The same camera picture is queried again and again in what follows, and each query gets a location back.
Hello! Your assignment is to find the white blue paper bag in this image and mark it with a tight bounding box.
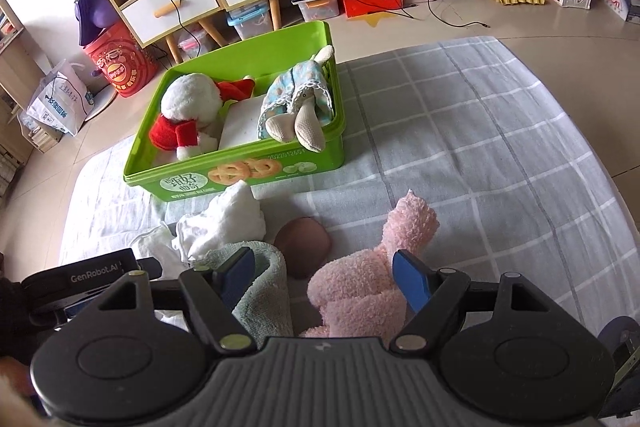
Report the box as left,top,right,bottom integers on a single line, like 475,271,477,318
26,60,94,135

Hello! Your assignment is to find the person's left hand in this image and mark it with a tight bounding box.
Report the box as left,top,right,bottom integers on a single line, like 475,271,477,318
0,357,35,401

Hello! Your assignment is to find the white plush red scarf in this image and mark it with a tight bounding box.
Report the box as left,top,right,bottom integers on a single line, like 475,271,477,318
148,72,255,160

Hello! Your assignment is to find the green fleece towel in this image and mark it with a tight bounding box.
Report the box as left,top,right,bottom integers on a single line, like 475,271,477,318
194,241,294,347

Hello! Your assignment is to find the beige rabbit doll blue dress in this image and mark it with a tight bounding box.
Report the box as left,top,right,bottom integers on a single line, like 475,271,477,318
257,44,335,153

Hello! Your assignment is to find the brown round powder puff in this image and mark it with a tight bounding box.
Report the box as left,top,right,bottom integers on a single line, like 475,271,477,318
273,217,332,280

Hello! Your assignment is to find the white sponge block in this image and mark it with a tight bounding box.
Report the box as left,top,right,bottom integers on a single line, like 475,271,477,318
218,95,264,150

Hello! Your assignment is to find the white cloth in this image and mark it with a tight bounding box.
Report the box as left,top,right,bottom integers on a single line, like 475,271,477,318
131,181,266,279

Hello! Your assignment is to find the clear box blue lid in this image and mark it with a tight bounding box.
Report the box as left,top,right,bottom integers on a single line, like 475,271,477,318
227,0,273,40

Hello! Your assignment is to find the grey checked table cloth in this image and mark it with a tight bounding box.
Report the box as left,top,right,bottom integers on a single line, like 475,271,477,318
56,36,640,343

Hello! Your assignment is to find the green plastic cookie box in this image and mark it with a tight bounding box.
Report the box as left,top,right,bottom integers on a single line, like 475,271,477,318
122,22,346,202

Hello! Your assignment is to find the purple bag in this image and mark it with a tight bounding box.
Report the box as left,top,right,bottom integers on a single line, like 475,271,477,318
75,0,119,46

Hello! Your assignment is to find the pink fluffy plush toy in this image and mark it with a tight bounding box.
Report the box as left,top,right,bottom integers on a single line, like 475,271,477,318
302,192,439,343

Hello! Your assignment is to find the red printed bucket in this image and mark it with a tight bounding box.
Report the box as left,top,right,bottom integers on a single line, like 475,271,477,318
84,22,158,98

